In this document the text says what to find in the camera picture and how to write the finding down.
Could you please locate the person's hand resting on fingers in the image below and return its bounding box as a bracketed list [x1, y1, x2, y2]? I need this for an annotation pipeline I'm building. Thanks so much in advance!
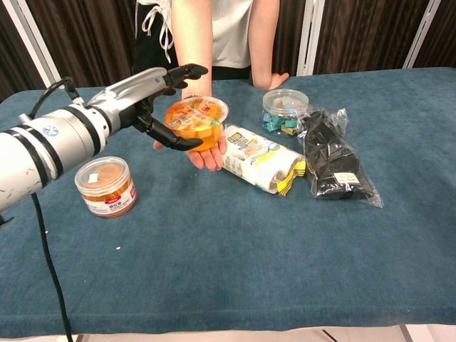
[254, 71, 291, 90]

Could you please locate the person's hand holding palm up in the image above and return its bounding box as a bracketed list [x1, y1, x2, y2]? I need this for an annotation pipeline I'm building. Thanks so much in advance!
[153, 93, 229, 172]

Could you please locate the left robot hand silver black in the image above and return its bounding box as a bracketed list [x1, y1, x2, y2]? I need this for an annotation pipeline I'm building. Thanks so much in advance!
[84, 63, 209, 152]

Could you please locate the orange jelly cup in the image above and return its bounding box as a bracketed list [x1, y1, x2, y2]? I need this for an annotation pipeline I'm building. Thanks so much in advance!
[164, 95, 229, 152]

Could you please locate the person's forearm bare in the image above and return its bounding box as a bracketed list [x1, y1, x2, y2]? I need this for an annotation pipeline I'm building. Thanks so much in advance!
[247, 0, 281, 88]
[170, 0, 214, 100]

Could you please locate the clear jar of binder clips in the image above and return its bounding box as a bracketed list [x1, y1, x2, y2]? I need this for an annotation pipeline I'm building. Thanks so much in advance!
[261, 88, 310, 136]

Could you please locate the white yellow packaged roll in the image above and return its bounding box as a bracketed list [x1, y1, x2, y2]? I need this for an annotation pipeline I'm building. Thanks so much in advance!
[222, 123, 307, 197]

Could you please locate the person torso white shirt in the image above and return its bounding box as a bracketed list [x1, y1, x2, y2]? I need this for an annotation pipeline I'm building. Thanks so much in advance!
[209, 0, 254, 69]

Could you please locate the black garment with white laces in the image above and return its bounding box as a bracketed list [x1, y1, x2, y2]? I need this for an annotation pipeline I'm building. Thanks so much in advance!
[132, 0, 180, 75]

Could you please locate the blue table cloth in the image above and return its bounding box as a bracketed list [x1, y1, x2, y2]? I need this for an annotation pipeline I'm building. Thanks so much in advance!
[0, 66, 456, 339]

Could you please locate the clear jar with orange label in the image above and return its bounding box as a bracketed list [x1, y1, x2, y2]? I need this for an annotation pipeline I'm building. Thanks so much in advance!
[73, 155, 138, 218]

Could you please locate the black item in clear bag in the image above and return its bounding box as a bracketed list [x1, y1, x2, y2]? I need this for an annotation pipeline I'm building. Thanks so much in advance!
[297, 108, 384, 209]

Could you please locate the black cable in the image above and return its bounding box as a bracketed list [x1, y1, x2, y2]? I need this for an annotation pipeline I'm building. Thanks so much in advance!
[29, 192, 74, 342]

